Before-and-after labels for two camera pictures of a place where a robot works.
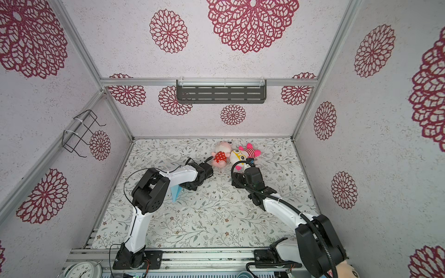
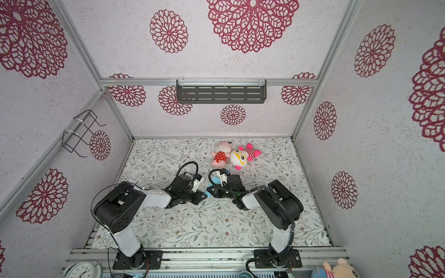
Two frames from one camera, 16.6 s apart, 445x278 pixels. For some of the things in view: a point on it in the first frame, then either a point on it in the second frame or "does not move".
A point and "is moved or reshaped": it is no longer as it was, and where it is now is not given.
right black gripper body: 251,191 to 222,194
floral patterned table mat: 216,214 does not move
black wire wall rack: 87,125 does not move
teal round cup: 245,274 does not move
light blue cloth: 175,191 is moved or reshaped
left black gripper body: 192,186 to 190,196
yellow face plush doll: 241,154 does not move
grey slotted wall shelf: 221,91 does not move
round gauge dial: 84,269 does not move
